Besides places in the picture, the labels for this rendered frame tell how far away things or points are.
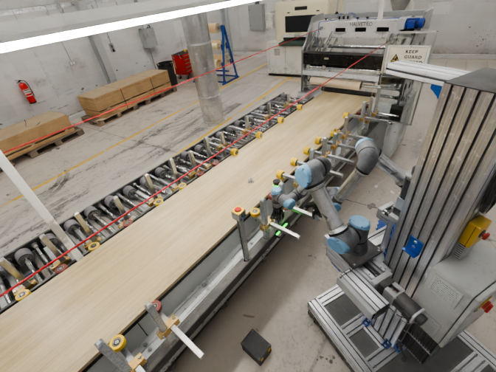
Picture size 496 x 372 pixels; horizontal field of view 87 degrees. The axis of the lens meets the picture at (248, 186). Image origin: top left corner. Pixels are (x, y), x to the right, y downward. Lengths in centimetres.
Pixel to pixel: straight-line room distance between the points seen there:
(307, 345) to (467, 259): 143
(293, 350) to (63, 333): 164
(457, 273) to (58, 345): 211
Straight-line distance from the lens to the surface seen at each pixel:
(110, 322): 193
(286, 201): 177
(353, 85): 437
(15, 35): 126
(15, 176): 205
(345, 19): 467
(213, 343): 264
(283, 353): 254
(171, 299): 205
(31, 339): 217
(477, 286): 160
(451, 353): 259
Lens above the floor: 239
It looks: 37 degrees down
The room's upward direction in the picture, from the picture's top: 8 degrees counter-clockwise
